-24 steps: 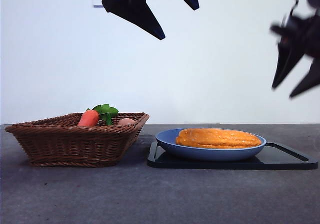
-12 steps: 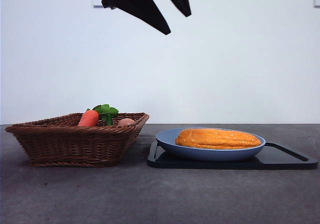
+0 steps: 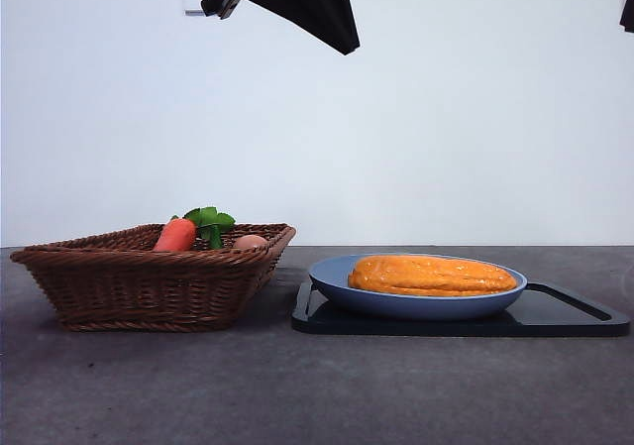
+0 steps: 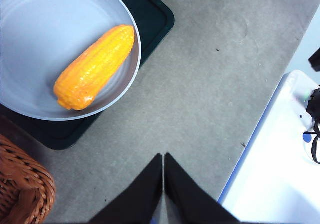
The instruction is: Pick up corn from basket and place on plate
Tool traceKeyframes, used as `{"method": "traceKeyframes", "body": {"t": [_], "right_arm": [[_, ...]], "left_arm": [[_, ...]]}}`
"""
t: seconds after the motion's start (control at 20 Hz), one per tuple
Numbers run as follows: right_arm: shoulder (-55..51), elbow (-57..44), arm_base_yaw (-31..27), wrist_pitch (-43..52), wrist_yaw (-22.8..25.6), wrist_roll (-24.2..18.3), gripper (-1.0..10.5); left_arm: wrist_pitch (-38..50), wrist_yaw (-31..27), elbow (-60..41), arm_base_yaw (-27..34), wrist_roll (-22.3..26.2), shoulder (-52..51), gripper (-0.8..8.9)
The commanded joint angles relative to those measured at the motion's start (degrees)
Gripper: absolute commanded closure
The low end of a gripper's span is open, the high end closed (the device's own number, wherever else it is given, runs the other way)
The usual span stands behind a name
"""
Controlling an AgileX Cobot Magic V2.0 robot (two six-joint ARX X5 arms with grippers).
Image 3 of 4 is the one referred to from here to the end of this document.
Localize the yellow orange corn cob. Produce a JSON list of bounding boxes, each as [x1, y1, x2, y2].
[[347, 254, 518, 298]]

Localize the blue round plate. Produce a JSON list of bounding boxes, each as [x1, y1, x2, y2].
[[308, 254, 529, 322]]

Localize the brown woven wicker basket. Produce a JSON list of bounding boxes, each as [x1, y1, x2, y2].
[[9, 222, 297, 333]]

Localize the orange carrot with green leaves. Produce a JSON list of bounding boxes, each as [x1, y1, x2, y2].
[[152, 206, 237, 253]]

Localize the brown egg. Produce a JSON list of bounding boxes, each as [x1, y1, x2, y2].
[[232, 234, 269, 251]]

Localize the black rectangular tray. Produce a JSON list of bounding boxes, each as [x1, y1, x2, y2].
[[290, 280, 633, 338]]

